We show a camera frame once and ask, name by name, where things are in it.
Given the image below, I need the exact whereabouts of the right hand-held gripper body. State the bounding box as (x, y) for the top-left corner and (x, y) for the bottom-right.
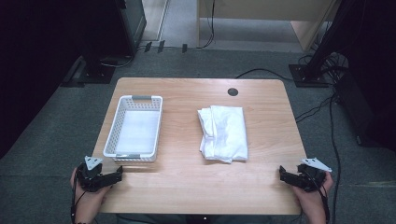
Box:
(292, 157), (332, 193)

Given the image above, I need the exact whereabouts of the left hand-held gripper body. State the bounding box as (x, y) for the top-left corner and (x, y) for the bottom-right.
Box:
(76, 155), (114, 193)

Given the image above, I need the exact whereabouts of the white plastic basket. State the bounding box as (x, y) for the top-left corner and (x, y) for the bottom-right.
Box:
(103, 94), (163, 162)

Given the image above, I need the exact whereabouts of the white cloth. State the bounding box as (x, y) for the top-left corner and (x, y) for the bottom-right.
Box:
(197, 105), (249, 164)

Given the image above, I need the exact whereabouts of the person's left hand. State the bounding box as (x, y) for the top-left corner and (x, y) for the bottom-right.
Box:
(69, 167), (112, 209)

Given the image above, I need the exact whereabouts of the person's right hand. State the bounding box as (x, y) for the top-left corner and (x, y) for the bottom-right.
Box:
(290, 171), (334, 210)

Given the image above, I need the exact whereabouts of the black equipment box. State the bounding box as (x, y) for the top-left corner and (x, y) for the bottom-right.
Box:
(333, 69), (396, 152)

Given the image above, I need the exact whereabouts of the person's dark clothing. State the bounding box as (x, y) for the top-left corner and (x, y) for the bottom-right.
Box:
(116, 213), (273, 224)

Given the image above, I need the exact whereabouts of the dark curtain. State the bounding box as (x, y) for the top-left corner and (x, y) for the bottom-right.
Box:
(0, 0), (92, 161)

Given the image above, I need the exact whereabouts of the black computer tower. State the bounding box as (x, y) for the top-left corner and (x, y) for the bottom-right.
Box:
(115, 0), (148, 58)

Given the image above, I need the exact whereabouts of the light wooden cabinet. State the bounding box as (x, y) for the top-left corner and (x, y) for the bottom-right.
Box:
(196, 0), (341, 52)

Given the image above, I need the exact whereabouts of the right hand-held gripper cable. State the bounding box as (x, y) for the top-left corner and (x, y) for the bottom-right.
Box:
(303, 169), (332, 224)

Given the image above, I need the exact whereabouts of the hand-held gripper cable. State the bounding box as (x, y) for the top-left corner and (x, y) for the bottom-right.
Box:
(70, 169), (88, 224)
(303, 169), (332, 224)

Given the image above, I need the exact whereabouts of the left hand-held gripper cable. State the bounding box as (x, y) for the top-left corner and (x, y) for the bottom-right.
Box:
(70, 169), (88, 224)

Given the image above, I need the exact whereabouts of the black stand with cable bundle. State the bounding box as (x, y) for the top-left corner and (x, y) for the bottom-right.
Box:
(288, 0), (354, 89)

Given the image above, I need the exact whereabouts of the black floor cable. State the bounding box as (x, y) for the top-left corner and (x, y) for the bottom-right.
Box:
(234, 67), (296, 82)

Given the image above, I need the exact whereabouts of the grey floor cable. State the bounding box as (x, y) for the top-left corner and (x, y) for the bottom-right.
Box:
(100, 45), (148, 69)

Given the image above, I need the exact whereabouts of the black stand with base plate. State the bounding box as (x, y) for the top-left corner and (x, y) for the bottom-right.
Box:
(60, 0), (138, 89)

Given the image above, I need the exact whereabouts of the black hanging cable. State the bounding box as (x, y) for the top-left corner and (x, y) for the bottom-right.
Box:
(196, 0), (217, 49)

